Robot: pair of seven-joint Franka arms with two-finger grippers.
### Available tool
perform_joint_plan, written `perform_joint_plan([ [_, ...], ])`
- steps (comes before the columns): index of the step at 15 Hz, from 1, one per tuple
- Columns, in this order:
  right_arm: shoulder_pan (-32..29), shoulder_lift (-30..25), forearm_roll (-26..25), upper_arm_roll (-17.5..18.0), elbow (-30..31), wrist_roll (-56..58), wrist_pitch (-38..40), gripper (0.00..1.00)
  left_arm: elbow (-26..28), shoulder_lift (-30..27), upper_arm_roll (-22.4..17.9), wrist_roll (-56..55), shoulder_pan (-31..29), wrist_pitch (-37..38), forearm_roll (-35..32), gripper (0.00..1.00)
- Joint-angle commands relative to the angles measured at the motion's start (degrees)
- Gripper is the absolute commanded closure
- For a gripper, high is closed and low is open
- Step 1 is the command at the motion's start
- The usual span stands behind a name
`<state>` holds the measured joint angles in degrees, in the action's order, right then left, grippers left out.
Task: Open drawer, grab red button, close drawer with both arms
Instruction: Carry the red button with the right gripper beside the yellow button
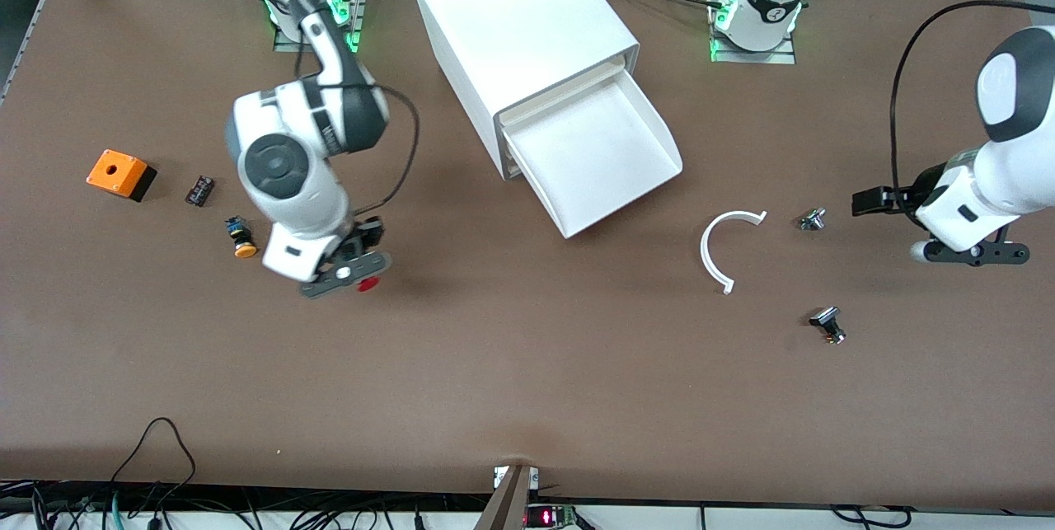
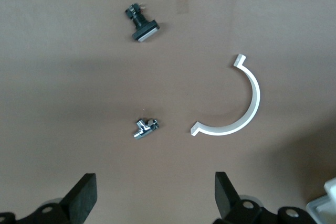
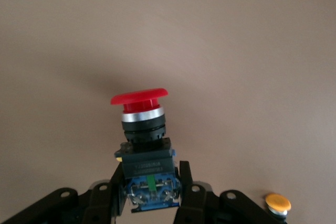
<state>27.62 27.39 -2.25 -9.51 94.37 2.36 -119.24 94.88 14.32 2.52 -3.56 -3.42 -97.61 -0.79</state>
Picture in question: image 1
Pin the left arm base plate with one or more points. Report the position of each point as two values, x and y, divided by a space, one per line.
754 58

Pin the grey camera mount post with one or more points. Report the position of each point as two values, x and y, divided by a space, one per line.
507 505

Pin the small black contact block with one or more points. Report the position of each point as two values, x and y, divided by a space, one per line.
199 190

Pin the white curved plastic clip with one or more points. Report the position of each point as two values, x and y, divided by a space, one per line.
705 254

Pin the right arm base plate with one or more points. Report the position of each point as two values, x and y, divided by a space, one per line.
284 44

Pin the white pull-out drawer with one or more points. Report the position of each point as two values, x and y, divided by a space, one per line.
602 151

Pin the small silver knob switch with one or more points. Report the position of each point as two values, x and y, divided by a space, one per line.
812 221

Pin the white closed drawer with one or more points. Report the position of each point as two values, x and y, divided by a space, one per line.
569 86

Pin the yellow push button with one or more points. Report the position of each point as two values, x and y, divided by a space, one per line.
244 248

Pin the white drawer cabinet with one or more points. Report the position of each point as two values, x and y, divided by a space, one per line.
511 19

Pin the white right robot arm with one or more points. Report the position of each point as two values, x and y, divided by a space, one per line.
284 167

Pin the orange button box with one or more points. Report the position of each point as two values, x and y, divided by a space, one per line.
115 174

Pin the black-capped switch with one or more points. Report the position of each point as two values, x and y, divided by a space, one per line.
825 317

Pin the red push button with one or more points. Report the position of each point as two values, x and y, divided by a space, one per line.
368 283

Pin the device with red display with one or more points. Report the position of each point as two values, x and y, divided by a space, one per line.
548 518

